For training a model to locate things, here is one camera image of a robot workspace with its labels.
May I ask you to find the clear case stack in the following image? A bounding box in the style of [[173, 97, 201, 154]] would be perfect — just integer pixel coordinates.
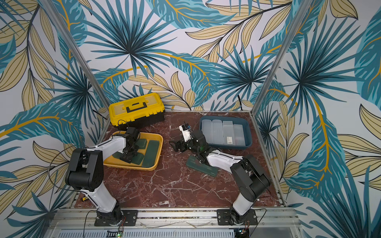
[[233, 124, 246, 146]]

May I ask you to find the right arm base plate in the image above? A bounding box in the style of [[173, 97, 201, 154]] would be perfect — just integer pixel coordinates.
[[216, 207, 258, 226]]

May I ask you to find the clear case with barcode label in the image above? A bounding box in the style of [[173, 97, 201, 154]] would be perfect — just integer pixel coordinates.
[[223, 121, 235, 145]]

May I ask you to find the yellow plastic tray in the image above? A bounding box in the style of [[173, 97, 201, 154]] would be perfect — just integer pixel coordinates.
[[103, 132, 163, 171]]

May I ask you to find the yellow black toolbox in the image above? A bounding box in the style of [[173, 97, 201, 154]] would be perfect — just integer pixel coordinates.
[[109, 93, 165, 130]]

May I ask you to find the aluminium front rail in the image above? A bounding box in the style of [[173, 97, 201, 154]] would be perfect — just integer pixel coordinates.
[[44, 207, 305, 238]]

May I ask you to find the green pencil case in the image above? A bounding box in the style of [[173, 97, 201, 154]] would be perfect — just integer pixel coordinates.
[[135, 138, 147, 149], [141, 140, 160, 168], [186, 156, 218, 177], [113, 152, 144, 165]]

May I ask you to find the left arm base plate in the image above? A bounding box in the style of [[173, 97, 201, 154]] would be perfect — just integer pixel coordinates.
[[94, 210, 138, 227]]

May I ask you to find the teal plastic tray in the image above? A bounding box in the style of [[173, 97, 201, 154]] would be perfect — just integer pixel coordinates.
[[199, 116, 252, 150]]

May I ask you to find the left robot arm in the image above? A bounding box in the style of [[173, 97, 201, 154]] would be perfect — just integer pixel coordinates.
[[65, 128, 140, 226]]

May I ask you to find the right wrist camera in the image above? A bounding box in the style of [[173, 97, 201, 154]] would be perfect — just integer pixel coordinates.
[[179, 124, 192, 142]]

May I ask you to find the clear ribbed case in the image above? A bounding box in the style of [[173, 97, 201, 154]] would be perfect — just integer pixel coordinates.
[[201, 120, 213, 144]]

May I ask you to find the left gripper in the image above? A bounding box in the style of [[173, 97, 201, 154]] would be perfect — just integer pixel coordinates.
[[119, 144, 139, 164]]

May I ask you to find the clear case with red pen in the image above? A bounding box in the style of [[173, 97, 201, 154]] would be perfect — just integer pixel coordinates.
[[212, 120, 224, 145]]

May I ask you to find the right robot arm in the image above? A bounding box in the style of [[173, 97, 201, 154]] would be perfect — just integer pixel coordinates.
[[170, 124, 271, 226]]

